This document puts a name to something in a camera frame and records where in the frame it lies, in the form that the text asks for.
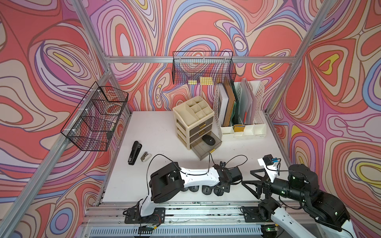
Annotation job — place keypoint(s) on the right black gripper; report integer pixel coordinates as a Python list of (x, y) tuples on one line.
[(258, 184)]

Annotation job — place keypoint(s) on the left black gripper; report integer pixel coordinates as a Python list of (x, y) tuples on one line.
[(227, 189)]

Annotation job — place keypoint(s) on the transparent bottom drawer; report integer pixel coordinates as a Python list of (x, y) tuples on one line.
[(202, 150)]

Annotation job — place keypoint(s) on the beige drawer organizer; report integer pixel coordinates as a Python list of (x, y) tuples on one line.
[(193, 119)]

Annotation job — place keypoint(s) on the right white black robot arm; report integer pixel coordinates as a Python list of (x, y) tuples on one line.
[(301, 186)]

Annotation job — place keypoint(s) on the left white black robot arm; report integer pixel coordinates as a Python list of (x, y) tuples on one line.
[(168, 181)]

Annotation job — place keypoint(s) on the brown cardboard folder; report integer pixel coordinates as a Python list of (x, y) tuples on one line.
[(230, 106)]

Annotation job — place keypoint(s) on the green folder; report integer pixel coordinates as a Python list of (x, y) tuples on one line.
[(235, 119)]

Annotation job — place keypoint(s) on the white file rack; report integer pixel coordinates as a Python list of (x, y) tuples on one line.
[(256, 130)]

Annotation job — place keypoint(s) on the translucent grey folders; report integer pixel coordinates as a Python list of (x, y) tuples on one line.
[(246, 103)]

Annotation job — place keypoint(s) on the white book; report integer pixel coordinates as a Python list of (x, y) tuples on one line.
[(223, 100)]

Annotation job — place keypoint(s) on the black stapler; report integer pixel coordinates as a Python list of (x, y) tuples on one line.
[(136, 148)]

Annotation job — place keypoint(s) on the yellow sticky notes pad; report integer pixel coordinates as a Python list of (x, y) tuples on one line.
[(206, 80)]

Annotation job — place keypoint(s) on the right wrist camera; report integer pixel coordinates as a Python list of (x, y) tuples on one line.
[(271, 166)]

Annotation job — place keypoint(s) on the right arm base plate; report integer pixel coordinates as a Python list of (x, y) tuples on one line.
[(251, 214)]

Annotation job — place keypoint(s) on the aluminium rail base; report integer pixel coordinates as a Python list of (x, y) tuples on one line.
[(180, 220)]

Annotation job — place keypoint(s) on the back black wire basket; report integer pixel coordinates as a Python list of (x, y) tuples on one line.
[(191, 65)]

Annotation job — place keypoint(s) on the black wire basket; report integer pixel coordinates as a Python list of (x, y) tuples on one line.
[(191, 65), (92, 125)]

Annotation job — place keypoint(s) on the left black wire basket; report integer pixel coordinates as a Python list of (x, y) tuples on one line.
[(92, 125)]

